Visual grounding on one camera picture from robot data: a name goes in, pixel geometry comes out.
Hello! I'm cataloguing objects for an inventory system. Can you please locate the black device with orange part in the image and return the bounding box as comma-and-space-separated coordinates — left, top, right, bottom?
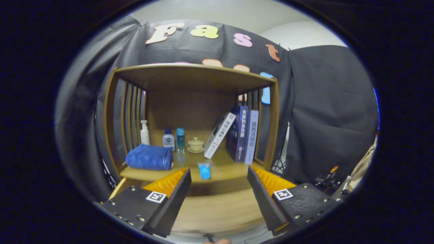
314, 165, 339, 190

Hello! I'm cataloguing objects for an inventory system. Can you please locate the white book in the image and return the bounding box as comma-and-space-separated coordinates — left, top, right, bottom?
204, 112, 237, 160

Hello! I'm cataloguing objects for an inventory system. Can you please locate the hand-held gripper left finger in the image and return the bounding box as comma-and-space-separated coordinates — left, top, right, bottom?
101, 167, 192, 238

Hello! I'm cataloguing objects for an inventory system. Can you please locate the beige cloth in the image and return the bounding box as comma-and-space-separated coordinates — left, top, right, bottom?
349, 136, 377, 190

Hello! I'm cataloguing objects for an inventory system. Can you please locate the wooden countertop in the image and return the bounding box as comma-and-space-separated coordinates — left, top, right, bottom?
119, 146, 268, 183

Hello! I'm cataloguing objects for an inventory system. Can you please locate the blue rolled towel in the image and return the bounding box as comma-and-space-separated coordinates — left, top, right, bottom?
125, 144, 174, 171

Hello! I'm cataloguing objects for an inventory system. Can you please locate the clear blue bottle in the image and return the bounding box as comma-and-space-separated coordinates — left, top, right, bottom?
176, 127, 185, 154

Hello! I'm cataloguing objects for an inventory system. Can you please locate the white bottle with blue cap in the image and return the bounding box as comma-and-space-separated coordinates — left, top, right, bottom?
162, 128, 176, 151

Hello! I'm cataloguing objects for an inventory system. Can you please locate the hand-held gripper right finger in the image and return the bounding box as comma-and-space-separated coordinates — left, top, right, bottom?
247, 165, 343, 237

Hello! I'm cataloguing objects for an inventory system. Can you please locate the dark blue book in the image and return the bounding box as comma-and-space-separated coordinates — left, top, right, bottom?
226, 106, 249, 163

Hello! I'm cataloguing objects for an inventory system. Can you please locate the beige lidded teacup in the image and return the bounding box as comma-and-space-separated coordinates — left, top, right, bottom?
187, 137, 205, 154

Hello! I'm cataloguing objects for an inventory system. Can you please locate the wooden cabinet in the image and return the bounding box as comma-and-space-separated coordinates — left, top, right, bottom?
103, 63, 280, 238

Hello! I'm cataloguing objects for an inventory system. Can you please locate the wooden drawer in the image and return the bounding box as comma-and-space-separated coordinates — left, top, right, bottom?
108, 176, 268, 238

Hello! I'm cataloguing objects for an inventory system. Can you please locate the light purple book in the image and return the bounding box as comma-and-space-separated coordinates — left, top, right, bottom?
244, 110, 259, 165

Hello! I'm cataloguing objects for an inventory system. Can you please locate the white pump bottle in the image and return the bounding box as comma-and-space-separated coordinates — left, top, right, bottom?
140, 120, 150, 146

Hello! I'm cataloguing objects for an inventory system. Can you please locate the black light stand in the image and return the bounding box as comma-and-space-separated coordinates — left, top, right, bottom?
271, 122, 290, 175

